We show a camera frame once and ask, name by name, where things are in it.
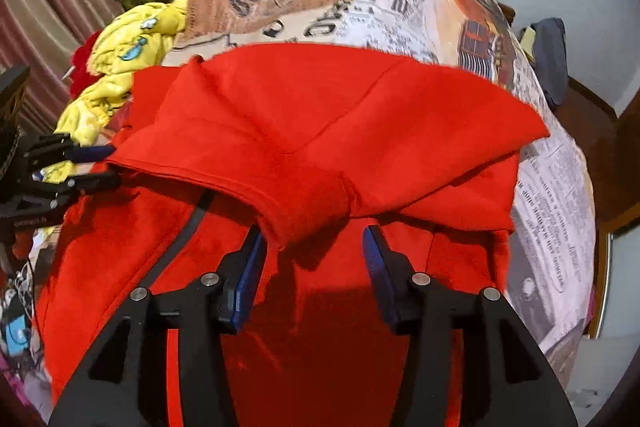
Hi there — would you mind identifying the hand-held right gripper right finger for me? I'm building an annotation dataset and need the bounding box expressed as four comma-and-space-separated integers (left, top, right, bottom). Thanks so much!
362, 224, 582, 427

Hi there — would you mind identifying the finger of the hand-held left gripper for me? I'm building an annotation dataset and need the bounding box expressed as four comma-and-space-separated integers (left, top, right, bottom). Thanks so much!
24, 133, 117, 170
15, 171, 122, 210

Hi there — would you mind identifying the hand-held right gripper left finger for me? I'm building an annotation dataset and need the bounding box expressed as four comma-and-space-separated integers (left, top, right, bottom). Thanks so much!
47, 224, 269, 427

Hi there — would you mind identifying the red zip jacket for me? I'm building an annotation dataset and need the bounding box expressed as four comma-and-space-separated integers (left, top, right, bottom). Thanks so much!
37, 43, 552, 427

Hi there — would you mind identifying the red cloth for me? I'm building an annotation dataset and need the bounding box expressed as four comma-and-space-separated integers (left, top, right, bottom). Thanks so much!
69, 31, 102, 100

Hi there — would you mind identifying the yellow printed garment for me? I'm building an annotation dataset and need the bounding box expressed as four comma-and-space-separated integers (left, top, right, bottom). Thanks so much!
42, 0, 192, 185

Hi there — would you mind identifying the blue device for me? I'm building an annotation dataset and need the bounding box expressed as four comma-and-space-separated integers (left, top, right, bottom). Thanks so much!
1, 313, 32, 354

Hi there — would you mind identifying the printed blanket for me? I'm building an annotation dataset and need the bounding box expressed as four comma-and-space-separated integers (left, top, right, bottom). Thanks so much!
161, 0, 597, 360

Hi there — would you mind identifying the grey bag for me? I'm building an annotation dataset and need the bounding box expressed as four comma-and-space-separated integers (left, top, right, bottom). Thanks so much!
519, 17, 572, 108

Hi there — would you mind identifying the wooden bed footboard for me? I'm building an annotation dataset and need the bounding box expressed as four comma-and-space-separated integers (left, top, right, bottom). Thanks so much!
496, 1, 517, 28

